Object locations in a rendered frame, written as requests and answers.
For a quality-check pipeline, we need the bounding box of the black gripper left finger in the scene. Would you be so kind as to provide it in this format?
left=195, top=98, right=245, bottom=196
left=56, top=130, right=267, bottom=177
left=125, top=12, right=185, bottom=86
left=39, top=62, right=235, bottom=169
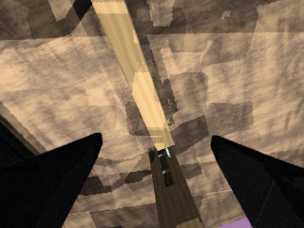
left=0, top=133, right=103, bottom=228

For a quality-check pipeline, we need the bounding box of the brown wooden post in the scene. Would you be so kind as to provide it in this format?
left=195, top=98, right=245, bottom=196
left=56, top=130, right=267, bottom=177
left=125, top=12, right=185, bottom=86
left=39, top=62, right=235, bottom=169
left=148, top=146, right=205, bottom=228

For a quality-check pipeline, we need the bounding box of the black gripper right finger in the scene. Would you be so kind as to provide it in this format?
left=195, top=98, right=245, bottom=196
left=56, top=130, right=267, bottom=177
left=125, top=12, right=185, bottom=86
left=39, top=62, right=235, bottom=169
left=211, top=135, right=304, bottom=228

